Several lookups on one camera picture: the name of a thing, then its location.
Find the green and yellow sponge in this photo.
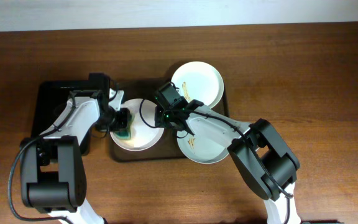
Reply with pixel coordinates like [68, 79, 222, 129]
[114, 114, 134, 140]

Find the pale blue plate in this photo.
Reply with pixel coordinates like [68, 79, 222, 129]
[177, 118, 237, 164]

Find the white plate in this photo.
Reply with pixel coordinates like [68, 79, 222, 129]
[171, 61, 224, 108]
[110, 98, 164, 152]

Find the white plate top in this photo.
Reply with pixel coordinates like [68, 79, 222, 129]
[171, 61, 224, 108]

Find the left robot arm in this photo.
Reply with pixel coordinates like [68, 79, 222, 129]
[14, 73, 129, 223]

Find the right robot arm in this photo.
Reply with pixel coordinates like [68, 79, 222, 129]
[154, 83, 301, 223]

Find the brown plastic serving tray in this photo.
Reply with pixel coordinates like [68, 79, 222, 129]
[108, 77, 231, 163]

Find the black rectangular tray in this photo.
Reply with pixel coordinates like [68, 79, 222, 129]
[31, 80, 101, 155]

